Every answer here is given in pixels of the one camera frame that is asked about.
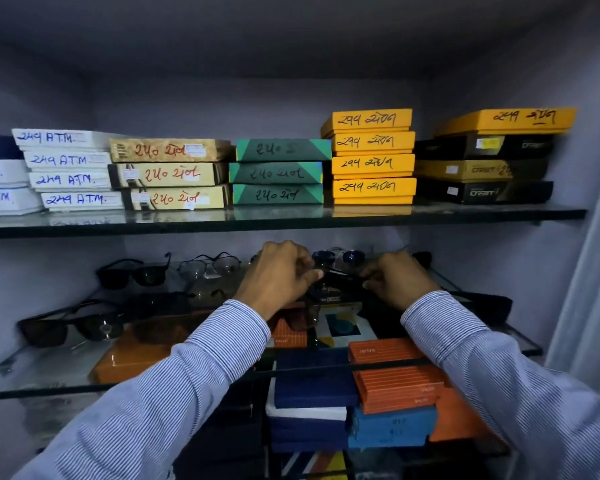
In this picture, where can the person's right hand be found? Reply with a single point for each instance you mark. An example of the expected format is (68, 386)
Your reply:
(405, 284)

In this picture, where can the light blue box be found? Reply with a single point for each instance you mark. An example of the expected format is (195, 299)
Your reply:
(392, 427)

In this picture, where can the beige handwritten box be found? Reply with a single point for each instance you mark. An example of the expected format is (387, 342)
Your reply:
(170, 174)
(170, 150)
(177, 198)

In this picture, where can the large white handwritten box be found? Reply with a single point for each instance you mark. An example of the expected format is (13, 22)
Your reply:
(0, 173)
(5, 199)

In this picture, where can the wide yellow handwritten box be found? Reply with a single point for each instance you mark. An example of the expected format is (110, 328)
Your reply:
(515, 120)

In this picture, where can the dark thin-frame eyeglasses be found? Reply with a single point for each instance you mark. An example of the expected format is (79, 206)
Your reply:
(341, 280)

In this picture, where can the large black sunglasses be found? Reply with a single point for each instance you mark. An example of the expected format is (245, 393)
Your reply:
(70, 325)

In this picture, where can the white box with blue pattern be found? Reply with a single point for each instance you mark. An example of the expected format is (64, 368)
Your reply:
(345, 327)

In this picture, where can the glass shelf with eyeglasses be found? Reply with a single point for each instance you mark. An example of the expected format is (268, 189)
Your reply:
(45, 364)

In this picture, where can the striped colourful box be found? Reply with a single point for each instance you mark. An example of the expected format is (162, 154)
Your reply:
(315, 467)

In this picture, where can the plain orange box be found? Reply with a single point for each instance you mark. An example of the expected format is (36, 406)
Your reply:
(460, 419)

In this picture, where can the person's right forearm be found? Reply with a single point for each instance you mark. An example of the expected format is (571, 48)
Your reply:
(510, 389)

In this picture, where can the person's left thumb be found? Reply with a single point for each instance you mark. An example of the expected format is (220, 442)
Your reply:
(312, 277)

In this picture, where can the small orange box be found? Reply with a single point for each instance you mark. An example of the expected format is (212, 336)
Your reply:
(289, 335)

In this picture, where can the clear-lens thin eyeglasses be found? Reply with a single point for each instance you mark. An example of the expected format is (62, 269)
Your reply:
(207, 266)

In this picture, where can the orange ribbed box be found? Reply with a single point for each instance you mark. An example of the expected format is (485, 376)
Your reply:
(395, 377)

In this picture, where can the brown-tinted sunglasses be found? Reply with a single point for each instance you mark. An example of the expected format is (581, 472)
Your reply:
(295, 317)

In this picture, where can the person's right thumb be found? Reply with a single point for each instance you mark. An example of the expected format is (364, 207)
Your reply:
(371, 277)

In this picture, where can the large orange box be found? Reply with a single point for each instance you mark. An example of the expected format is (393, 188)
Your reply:
(140, 352)

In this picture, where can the black printed box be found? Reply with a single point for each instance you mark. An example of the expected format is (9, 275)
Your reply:
(485, 145)
(485, 191)

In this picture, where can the white flat box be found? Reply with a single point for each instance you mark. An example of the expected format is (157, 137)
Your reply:
(300, 412)

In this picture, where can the dark navy flat box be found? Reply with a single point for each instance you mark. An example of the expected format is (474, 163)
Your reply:
(307, 435)

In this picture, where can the green handwritten box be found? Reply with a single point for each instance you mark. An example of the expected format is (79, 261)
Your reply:
(282, 150)
(277, 194)
(275, 172)

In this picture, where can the white cabinet door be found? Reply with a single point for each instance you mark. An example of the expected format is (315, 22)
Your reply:
(587, 274)

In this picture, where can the person's left forearm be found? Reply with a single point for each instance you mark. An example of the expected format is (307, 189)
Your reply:
(150, 399)

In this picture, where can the blue-lens eyeglasses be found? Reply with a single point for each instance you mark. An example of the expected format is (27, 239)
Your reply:
(340, 257)

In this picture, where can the navy blue box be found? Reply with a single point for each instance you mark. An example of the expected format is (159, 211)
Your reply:
(312, 377)

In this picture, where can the glass shelf with boxes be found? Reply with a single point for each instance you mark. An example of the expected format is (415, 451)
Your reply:
(280, 218)

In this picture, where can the yellow printed box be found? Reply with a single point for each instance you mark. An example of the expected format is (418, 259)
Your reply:
(480, 170)

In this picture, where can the person's left hand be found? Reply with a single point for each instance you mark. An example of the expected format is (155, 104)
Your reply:
(275, 277)

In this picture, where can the black labelled box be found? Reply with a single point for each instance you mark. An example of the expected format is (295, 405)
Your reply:
(337, 296)

